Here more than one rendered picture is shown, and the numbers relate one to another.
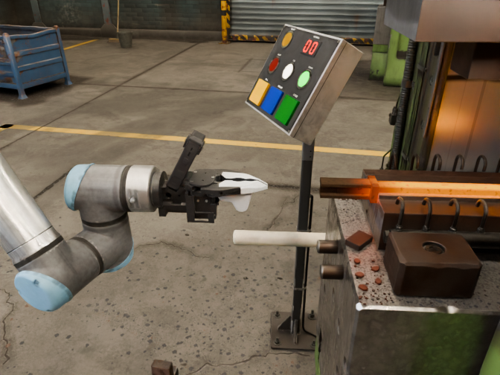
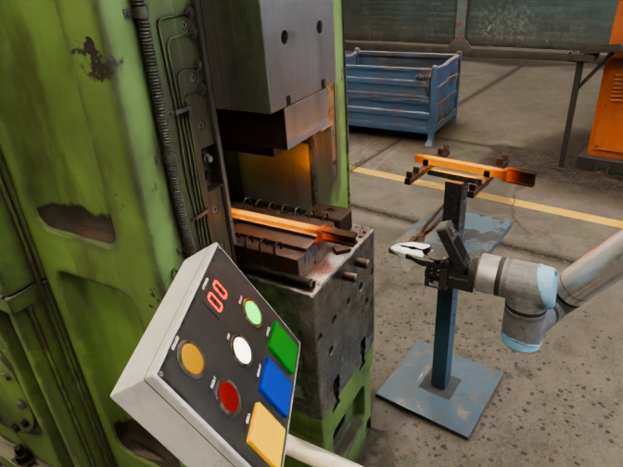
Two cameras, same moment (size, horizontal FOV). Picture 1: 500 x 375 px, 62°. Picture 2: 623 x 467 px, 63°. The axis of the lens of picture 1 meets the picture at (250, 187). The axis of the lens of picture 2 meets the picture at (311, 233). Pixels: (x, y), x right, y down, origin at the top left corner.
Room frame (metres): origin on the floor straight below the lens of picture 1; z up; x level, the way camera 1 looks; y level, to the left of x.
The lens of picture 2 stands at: (1.75, 0.30, 1.65)
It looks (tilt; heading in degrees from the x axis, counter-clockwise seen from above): 29 degrees down; 208
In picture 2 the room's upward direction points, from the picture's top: 4 degrees counter-clockwise
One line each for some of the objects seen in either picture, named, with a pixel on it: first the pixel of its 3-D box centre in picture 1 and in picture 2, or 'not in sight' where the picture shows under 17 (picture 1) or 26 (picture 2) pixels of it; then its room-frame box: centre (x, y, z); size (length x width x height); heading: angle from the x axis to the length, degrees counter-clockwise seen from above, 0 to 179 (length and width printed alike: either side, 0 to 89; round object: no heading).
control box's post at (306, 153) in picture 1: (302, 224); not in sight; (1.26, -0.19, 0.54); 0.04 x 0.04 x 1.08; 86
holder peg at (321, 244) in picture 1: (327, 246); (350, 276); (0.67, -0.15, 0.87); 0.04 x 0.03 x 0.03; 86
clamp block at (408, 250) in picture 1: (429, 264); (328, 220); (0.52, -0.28, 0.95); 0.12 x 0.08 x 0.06; 86
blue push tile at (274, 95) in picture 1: (273, 100); (273, 387); (1.22, -0.07, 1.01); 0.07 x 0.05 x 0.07; 21
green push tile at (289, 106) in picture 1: (287, 110); (281, 347); (1.13, -0.11, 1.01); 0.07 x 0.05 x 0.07; 21
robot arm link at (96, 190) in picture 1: (102, 189); (527, 283); (0.71, 0.29, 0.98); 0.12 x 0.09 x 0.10; 86
